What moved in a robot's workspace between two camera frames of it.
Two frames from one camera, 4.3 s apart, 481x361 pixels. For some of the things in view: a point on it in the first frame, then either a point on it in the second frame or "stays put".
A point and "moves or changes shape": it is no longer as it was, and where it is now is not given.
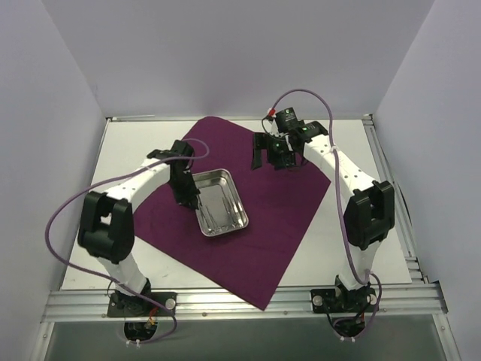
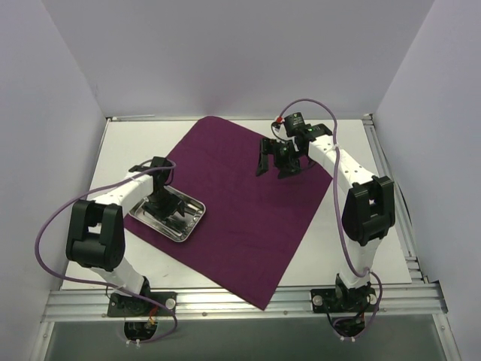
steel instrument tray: x=221 y=209 to x=193 y=208
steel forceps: x=210 y=219 to x=178 y=224
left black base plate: x=126 y=306 stays put
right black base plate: x=338 y=300 stays put
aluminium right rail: x=401 y=225 stays put
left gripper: x=186 y=191 to x=165 y=207
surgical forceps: x=212 y=226 moves or changes shape
